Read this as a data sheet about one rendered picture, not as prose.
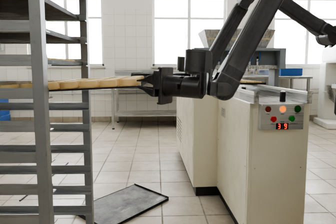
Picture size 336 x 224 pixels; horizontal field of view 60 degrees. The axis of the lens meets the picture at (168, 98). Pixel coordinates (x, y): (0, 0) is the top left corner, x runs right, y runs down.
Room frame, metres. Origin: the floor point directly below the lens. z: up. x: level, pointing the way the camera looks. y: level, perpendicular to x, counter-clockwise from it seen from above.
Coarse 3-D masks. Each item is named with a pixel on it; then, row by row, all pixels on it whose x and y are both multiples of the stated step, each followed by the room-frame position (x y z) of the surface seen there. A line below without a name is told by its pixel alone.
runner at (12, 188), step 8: (0, 184) 0.79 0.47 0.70; (8, 184) 0.79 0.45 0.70; (16, 184) 0.79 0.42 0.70; (24, 184) 0.79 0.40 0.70; (32, 184) 0.79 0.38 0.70; (0, 192) 0.79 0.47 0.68; (8, 192) 0.79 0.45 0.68; (16, 192) 0.79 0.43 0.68; (24, 192) 0.79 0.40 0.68; (32, 192) 0.79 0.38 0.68
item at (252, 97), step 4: (240, 88) 1.80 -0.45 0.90; (236, 92) 1.81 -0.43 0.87; (240, 92) 1.73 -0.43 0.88; (244, 92) 1.66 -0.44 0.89; (248, 92) 1.59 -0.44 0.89; (252, 92) 1.53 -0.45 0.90; (256, 92) 1.51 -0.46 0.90; (236, 96) 1.80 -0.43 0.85; (240, 96) 1.73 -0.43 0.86; (244, 96) 1.66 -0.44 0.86; (248, 96) 1.59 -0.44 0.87; (252, 96) 1.53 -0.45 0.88; (256, 96) 1.52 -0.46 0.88; (244, 100) 1.65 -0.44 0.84; (248, 100) 1.59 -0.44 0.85; (252, 100) 1.53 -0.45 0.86; (256, 100) 1.52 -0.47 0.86
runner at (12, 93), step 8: (0, 88) 0.79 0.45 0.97; (8, 88) 0.79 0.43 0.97; (16, 88) 0.79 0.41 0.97; (24, 88) 0.79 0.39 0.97; (48, 88) 0.79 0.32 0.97; (0, 96) 0.79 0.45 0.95; (8, 96) 0.79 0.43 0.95; (16, 96) 0.79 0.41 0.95; (24, 96) 0.79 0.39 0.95; (32, 96) 0.79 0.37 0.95; (48, 96) 0.79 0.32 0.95
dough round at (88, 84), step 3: (81, 81) 0.83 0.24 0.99; (84, 81) 0.82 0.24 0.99; (87, 81) 0.82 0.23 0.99; (90, 81) 0.83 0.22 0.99; (93, 81) 0.83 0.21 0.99; (96, 81) 0.85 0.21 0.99; (81, 84) 0.82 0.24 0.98; (84, 84) 0.82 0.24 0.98; (87, 84) 0.82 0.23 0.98; (90, 84) 0.82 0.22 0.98; (93, 84) 0.83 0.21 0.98; (96, 84) 0.84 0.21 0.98; (81, 87) 0.82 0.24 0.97; (84, 87) 0.82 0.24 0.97; (87, 87) 0.82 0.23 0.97; (90, 87) 0.83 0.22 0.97; (93, 87) 0.83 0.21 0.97
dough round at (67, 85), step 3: (66, 81) 0.86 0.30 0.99; (69, 81) 0.85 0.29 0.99; (72, 81) 0.84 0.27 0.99; (75, 81) 0.84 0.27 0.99; (60, 84) 0.83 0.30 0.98; (63, 84) 0.82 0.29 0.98; (66, 84) 0.82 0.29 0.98; (69, 84) 0.82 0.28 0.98; (72, 84) 0.83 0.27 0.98; (75, 84) 0.84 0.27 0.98; (60, 87) 0.83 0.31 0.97; (63, 87) 0.82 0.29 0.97; (66, 87) 0.82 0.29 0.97; (69, 87) 0.82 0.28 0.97; (72, 87) 0.83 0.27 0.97; (75, 87) 0.83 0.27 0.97
